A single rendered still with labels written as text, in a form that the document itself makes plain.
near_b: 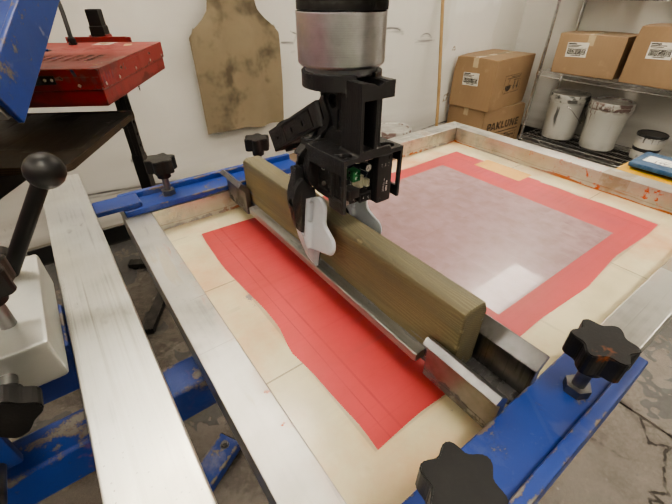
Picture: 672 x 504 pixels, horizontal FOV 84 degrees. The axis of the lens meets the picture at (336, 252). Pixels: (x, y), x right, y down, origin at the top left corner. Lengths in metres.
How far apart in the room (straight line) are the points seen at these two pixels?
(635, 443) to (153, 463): 1.63
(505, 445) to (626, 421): 1.49
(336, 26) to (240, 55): 2.17
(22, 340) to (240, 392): 0.16
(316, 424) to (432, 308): 0.14
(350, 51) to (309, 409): 0.30
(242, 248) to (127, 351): 0.28
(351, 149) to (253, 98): 2.19
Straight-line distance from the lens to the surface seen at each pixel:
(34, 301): 0.36
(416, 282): 0.33
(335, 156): 0.34
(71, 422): 0.48
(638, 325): 0.49
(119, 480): 0.27
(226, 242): 0.58
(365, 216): 0.43
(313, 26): 0.33
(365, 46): 0.33
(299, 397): 0.37
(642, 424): 1.82
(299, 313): 0.45
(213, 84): 2.42
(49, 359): 0.33
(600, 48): 3.72
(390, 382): 0.39
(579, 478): 1.58
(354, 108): 0.33
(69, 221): 0.54
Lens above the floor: 1.27
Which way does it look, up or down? 35 degrees down
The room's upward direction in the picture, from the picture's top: straight up
